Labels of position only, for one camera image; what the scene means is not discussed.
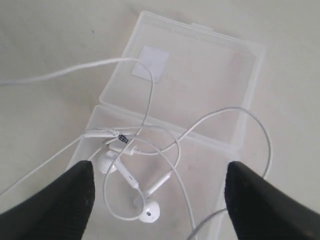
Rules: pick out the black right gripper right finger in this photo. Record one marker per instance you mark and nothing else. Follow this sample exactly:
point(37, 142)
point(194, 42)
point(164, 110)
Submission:
point(259, 211)

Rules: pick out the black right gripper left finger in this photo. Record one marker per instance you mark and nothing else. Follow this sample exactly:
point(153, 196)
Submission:
point(60, 211)

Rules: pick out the clear plastic storage box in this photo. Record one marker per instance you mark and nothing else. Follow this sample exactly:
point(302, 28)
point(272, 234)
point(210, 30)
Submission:
point(181, 96)

